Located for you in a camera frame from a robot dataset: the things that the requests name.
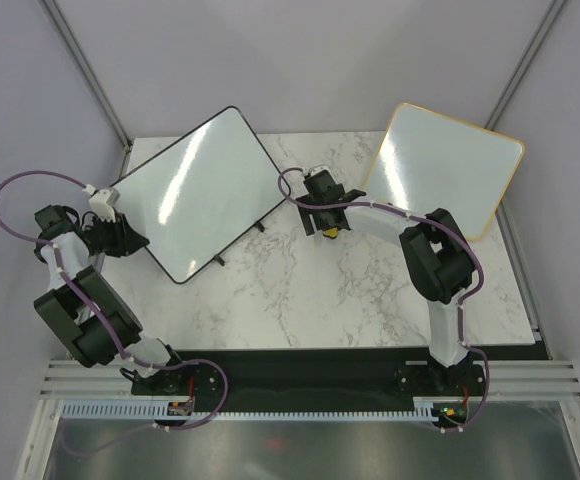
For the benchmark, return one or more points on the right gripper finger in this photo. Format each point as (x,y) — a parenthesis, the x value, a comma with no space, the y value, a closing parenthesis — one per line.
(343,223)
(306,220)

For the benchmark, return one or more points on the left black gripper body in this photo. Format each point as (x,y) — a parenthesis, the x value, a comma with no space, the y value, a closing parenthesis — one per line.
(120,235)

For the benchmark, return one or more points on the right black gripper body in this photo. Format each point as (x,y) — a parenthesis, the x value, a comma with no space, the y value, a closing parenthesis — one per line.
(321,222)

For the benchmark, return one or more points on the yellow black eraser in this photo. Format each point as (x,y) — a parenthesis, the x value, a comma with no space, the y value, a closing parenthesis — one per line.
(331,233)

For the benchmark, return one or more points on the black-framed whiteboard with writing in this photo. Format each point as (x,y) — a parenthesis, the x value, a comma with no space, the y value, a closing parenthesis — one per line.
(199,195)

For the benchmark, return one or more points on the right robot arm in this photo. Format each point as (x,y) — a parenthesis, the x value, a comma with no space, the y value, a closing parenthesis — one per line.
(439,261)

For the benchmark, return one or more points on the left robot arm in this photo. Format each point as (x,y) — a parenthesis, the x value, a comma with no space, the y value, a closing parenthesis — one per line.
(81,308)

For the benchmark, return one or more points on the black whiteboard stand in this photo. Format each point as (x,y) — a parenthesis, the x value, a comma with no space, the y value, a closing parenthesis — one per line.
(218,259)

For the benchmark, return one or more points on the orange-framed whiteboard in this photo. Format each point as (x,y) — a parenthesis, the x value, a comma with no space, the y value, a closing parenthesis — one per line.
(428,160)

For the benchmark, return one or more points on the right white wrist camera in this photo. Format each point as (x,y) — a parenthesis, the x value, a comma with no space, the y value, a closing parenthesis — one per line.
(312,171)

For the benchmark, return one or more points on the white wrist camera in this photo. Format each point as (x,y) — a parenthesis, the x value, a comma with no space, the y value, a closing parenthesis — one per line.
(102,202)
(312,171)

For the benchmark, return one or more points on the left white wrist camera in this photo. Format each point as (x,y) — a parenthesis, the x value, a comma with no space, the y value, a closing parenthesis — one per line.
(102,202)

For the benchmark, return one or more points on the aluminium frame rail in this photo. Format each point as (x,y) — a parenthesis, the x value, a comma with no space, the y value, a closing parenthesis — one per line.
(278,372)

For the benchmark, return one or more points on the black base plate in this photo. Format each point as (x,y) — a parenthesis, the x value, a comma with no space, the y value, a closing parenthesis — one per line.
(182,391)

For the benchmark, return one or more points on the white slotted cable duct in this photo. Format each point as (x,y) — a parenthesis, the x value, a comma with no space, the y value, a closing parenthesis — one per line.
(162,410)

